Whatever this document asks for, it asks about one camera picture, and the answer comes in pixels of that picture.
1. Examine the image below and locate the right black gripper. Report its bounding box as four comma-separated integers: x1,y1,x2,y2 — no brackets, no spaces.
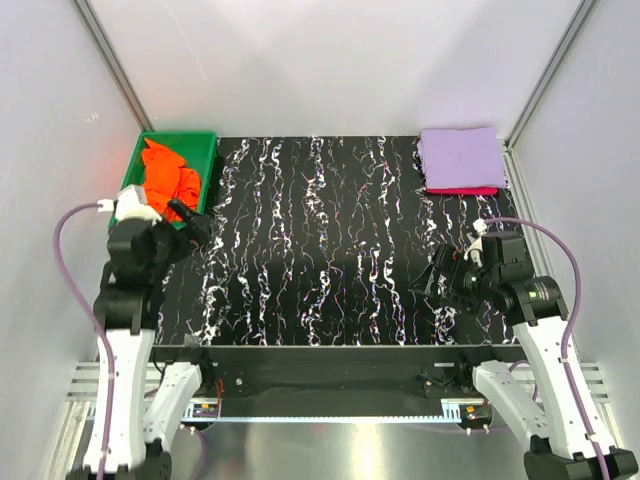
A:
408,243,498,315

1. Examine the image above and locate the orange t shirt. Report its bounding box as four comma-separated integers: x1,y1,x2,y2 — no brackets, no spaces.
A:
141,139,201,222

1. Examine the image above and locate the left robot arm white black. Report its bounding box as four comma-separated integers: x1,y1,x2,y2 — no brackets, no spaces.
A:
54,192,216,479

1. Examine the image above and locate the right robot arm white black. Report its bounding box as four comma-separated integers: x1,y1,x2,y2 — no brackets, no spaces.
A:
415,232,639,479

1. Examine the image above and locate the green plastic bin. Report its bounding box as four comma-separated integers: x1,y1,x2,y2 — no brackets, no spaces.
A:
122,131,217,213

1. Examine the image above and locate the folded pink t shirt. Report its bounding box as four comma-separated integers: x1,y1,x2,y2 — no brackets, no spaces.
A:
427,187,499,196

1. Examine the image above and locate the folded purple t shirt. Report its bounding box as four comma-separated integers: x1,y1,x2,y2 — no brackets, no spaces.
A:
419,126,506,190

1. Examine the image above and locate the right small circuit board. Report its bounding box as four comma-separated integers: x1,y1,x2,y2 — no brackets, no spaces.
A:
465,404,492,420

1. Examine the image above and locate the small circuit board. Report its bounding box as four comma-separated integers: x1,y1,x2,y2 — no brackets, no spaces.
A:
465,404,492,420
192,403,220,418

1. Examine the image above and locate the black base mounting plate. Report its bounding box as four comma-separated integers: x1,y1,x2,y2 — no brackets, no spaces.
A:
151,345,521,397

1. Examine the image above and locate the left small circuit board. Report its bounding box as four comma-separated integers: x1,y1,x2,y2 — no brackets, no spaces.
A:
192,403,220,418

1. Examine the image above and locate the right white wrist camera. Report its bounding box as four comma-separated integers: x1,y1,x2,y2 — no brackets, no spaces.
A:
464,219,488,266

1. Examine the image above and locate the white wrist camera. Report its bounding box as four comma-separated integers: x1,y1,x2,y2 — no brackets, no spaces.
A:
98,185,162,224
464,219,488,266

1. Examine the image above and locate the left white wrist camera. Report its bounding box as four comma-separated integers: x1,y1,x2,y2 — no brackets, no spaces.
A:
98,185,162,224

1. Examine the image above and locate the aluminium frame rail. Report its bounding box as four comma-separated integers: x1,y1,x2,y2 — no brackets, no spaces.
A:
65,363,609,424

